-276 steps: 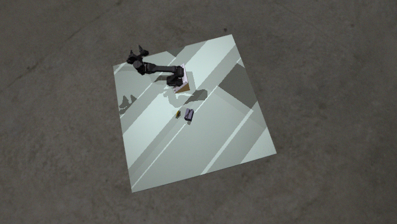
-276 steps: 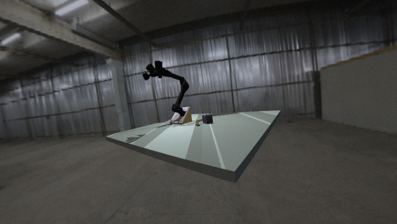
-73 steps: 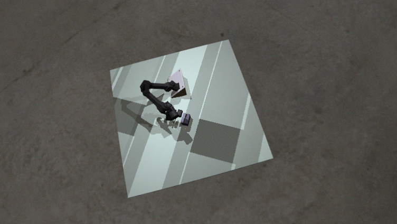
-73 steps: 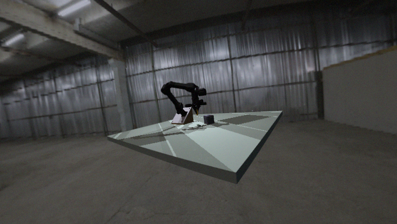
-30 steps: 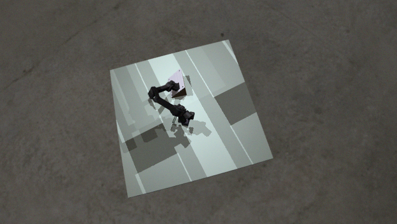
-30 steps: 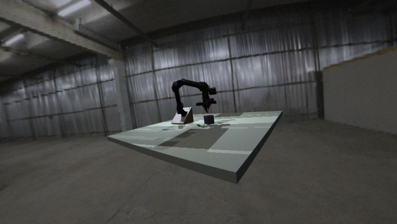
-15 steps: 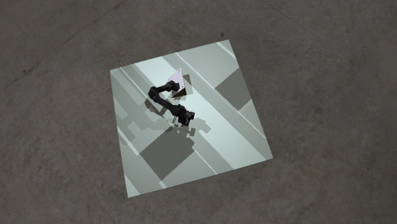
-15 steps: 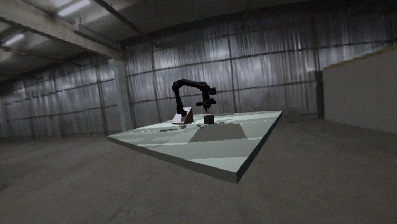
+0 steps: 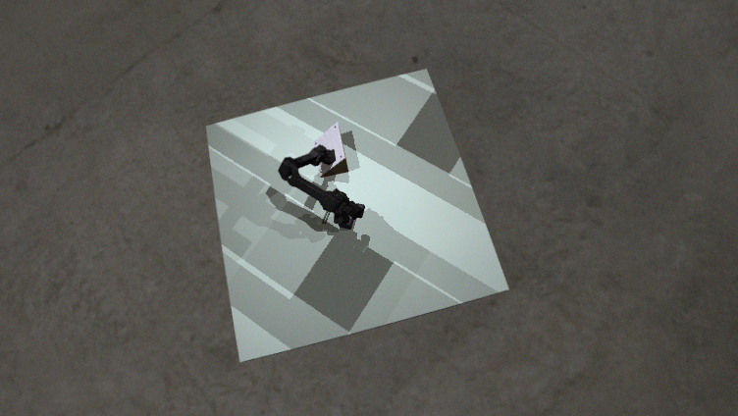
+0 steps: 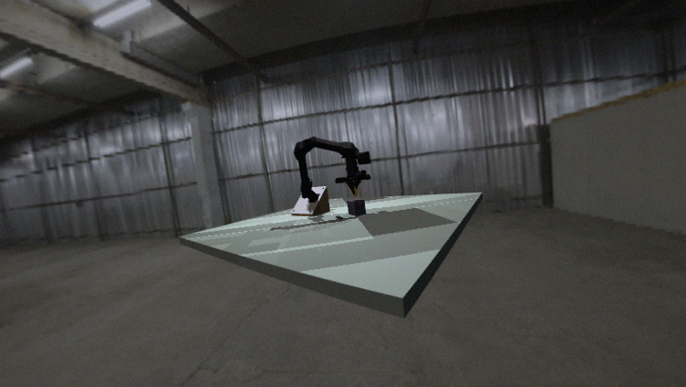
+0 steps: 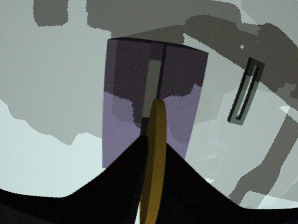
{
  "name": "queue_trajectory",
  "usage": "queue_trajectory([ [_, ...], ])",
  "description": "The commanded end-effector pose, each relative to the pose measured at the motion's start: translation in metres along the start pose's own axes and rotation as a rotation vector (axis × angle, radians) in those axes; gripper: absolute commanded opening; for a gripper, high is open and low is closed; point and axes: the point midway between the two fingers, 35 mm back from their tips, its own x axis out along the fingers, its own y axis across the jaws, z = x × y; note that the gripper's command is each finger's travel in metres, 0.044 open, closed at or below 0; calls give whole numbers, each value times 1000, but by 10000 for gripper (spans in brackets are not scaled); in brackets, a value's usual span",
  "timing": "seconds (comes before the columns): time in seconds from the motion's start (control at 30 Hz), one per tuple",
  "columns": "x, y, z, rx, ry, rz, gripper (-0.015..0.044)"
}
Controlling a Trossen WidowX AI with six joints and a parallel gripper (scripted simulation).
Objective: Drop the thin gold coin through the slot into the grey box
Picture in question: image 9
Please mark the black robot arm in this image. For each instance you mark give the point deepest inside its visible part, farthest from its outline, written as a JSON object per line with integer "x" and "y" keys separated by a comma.
{"x": 330, "y": 200}

